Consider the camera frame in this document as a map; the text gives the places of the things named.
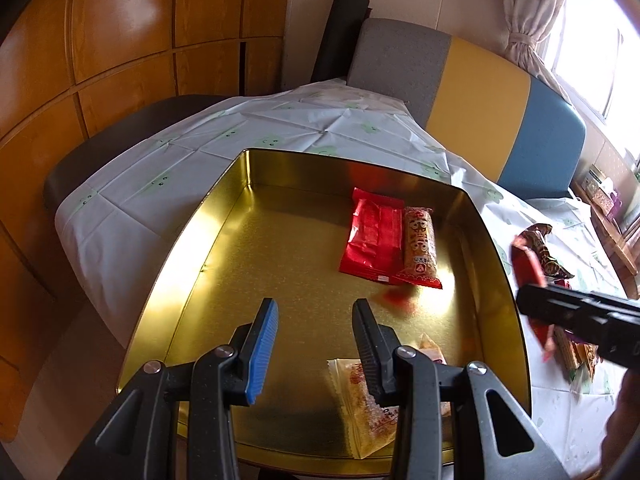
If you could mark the left beige curtain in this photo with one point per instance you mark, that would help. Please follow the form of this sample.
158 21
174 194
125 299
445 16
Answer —
529 22

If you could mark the purple small box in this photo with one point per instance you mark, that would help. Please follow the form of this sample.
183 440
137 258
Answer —
616 205

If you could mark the soda cracker packet green ends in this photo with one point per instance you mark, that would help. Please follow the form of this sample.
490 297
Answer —
580 360

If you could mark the wooden wardrobe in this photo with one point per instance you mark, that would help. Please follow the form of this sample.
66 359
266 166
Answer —
69 69

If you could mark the red-ended rice cracker roll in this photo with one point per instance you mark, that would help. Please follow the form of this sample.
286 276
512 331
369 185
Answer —
414 256

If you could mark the wooden side table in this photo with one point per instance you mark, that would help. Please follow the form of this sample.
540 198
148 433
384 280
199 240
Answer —
623 257

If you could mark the tissue box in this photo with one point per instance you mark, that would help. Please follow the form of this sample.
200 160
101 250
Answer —
599 189

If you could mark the white cloud-print tablecloth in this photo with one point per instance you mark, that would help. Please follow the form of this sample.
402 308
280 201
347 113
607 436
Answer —
119 225

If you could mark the black rolled mat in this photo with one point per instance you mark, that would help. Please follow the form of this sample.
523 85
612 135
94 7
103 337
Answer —
339 40

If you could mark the grey yellow blue headboard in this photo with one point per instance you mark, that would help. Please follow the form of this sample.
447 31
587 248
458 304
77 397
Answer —
507 124

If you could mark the dark brown candy packet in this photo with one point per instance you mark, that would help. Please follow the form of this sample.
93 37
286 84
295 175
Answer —
534 239

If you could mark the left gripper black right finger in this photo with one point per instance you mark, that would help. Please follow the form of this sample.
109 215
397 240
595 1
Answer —
375 344

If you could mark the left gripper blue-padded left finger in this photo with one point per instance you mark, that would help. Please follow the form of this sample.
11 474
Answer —
256 349

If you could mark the red foil packet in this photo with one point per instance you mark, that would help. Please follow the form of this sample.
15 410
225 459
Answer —
374 247

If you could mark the window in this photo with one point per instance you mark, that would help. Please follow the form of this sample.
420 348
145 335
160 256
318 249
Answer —
594 51

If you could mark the red patterned candy packet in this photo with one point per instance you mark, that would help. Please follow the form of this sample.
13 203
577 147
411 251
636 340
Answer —
527 271

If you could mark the person's right hand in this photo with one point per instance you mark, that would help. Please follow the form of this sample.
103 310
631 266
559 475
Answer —
623 422

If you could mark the clear-wrapped brown cake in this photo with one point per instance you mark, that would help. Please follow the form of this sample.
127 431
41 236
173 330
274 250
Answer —
368 427

